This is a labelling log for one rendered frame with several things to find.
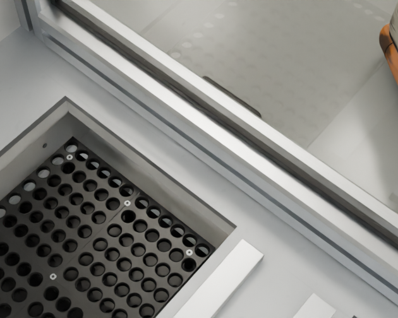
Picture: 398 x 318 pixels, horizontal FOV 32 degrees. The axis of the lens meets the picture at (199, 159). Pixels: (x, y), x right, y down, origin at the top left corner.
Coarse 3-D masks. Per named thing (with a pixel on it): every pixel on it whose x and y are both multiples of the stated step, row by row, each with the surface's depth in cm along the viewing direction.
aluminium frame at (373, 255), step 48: (48, 0) 63; (96, 48) 61; (144, 96) 59; (192, 96) 58; (192, 144) 59; (240, 144) 56; (288, 192) 54; (336, 240) 54; (384, 240) 52; (384, 288) 54
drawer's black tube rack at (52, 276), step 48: (48, 192) 64; (96, 192) 64; (0, 240) 61; (48, 240) 61; (96, 240) 61; (144, 240) 61; (0, 288) 59; (48, 288) 59; (96, 288) 59; (144, 288) 62
